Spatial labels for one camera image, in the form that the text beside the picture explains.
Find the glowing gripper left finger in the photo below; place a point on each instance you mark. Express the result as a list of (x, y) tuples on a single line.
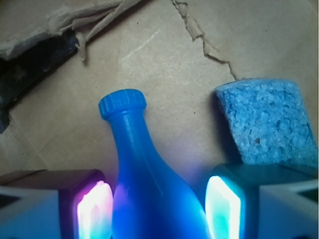
[(62, 204)]

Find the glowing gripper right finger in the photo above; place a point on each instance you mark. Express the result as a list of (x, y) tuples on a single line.
[(263, 202)]

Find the blue plastic bottle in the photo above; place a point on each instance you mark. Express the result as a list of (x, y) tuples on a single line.
[(151, 201)]

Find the light blue sponge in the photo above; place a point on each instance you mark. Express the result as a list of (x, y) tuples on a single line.
[(269, 122)]

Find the black tape inner left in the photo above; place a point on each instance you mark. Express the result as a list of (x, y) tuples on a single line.
[(19, 74)]

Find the brown paper bag tray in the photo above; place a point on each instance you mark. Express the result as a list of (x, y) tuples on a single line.
[(57, 125)]

